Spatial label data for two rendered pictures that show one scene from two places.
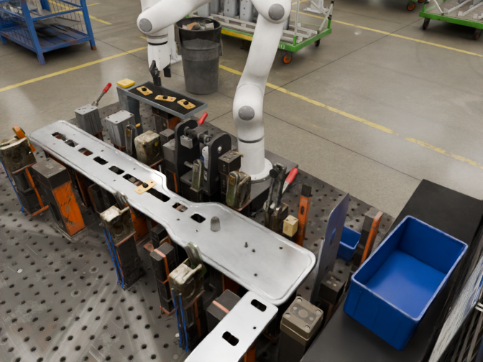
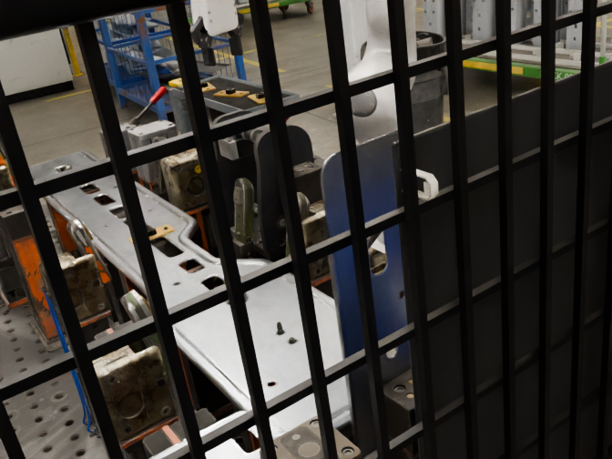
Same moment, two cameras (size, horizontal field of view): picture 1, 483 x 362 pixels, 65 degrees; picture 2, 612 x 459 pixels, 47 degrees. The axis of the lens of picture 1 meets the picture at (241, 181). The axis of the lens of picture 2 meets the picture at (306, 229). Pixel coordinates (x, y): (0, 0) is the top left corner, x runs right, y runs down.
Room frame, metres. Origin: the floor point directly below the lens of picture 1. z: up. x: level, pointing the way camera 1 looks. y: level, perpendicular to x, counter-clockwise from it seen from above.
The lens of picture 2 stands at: (0.05, -0.37, 1.54)
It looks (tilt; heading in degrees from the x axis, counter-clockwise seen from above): 25 degrees down; 22
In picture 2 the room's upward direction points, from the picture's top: 9 degrees counter-clockwise
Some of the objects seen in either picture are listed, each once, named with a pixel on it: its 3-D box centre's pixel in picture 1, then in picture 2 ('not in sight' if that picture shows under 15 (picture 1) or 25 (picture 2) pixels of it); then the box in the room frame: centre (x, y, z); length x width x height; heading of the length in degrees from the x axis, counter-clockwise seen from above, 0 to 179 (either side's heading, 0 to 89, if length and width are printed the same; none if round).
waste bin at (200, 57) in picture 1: (200, 57); (407, 99); (4.13, 0.46, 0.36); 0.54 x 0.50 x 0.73; 137
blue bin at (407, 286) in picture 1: (405, 277); not in sight; (0.62, -0.42, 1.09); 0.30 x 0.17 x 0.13; 136
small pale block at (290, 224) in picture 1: (286, 258); not in sight; (0.85, -0.16, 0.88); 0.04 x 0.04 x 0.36; 52
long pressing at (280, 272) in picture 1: (140, 187); (144, 235); (1.10, 0.37, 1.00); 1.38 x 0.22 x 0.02; 52
